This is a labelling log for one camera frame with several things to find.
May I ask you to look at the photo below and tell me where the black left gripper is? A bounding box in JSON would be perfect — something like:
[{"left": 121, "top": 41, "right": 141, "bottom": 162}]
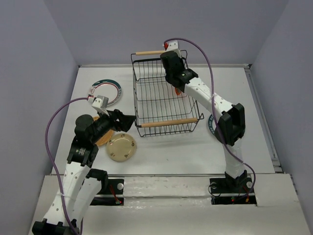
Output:
[{"left": 91, "top": 107, "right": 136, "bottom": 143}]

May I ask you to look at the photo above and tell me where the orange plate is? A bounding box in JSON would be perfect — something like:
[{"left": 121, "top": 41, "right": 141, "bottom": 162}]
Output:
[{"left": 175, "top": 88, "right": 182, "bottom": 95}]

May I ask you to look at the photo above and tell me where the white plate teal lettered rim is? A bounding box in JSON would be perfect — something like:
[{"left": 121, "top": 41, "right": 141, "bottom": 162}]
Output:
[{"left": 207, "top": 115, "right": 216, "bottom": 135}]

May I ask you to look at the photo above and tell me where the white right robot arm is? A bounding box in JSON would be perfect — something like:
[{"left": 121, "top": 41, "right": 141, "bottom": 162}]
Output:
[{"left": 160, "top": 51, "right": 251, "bottom": 195}]

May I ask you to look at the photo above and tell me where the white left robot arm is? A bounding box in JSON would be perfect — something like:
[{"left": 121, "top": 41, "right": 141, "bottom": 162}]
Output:
[{"left": 32, "top": 109, "right": 136, "bottom": 235}]

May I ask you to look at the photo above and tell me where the woven tan plate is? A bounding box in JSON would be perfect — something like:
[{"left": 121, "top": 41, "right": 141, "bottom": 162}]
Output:
[{"left": 93, "top": 117, "right": 114, "bottom": 147}]

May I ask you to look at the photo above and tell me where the beige floral plate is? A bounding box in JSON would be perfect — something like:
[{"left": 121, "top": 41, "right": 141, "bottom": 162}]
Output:
[{"left": 106, "top": 133, "right": 137, "bottom": 162}]

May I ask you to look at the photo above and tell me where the white plate teal red rim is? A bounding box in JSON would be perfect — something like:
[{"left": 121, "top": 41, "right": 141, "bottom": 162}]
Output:
[{"left": 88, "top": 79, "right": 122, "bottom": 106}]

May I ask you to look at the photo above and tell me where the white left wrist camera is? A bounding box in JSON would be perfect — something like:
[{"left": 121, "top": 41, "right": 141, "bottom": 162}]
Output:
[{"left": 88, "top": 95, "right": 109, "bottom": 116}]

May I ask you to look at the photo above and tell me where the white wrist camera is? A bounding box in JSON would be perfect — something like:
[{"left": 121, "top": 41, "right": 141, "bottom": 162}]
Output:
[
  {"left": 88, "top": 95, "right": 109, "bottom": 116},
  {"left": 163, "top": 40, "right": 181, "bottom": 58}
]

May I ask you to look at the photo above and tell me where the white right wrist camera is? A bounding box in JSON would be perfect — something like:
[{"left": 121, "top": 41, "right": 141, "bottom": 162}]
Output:
[{"left": 163, "top": 40, "right": 181, "bottom": 58}]

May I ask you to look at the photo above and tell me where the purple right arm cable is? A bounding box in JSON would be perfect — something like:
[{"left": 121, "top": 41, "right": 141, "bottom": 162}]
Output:
[{"left": 164, "top": 38, "right": 256, "bottom": 196}]

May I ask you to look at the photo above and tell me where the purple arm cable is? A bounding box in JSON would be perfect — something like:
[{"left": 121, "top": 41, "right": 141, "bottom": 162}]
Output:
[
  {"left": 45, "top": 97, "right": 89, "bottom": 233},
  {"left": 164, "top": 38, "right": 256, "bottom": 196}
]

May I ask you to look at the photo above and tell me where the black wire dish rack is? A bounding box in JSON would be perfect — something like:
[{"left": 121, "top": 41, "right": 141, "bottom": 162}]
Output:
[{"left": 131, "top": 53, "right": 204, "bottom": 137}]

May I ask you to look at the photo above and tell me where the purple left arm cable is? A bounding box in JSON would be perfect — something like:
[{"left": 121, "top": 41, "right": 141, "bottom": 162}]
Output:
[{"left": 45, "top": 97, "right": 89, "bottom": 233}]

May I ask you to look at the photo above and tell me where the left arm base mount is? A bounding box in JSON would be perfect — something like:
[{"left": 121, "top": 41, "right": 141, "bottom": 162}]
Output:
[{"left": 90, "top": 178, "right": 124, "bottom": 206}]

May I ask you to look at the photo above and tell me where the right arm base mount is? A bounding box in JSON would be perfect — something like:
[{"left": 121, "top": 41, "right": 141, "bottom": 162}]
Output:
[{"left": 208, "top": 177, "right": 257, "bottom": 205}]

